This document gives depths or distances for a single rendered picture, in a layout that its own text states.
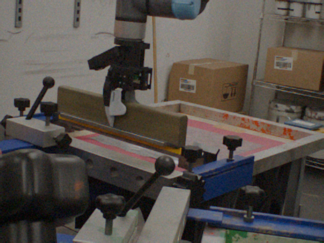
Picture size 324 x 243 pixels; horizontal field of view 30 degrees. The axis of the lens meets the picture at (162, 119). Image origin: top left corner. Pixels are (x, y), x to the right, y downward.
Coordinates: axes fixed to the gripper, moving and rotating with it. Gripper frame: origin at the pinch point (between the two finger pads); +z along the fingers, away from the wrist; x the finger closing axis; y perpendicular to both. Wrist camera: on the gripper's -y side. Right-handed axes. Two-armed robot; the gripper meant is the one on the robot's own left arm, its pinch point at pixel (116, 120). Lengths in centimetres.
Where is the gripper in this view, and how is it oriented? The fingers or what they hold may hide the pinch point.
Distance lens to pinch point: 148.1
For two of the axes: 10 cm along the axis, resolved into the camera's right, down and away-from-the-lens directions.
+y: 7.8, 2.0, -6.0
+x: 6.2, -1.1, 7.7
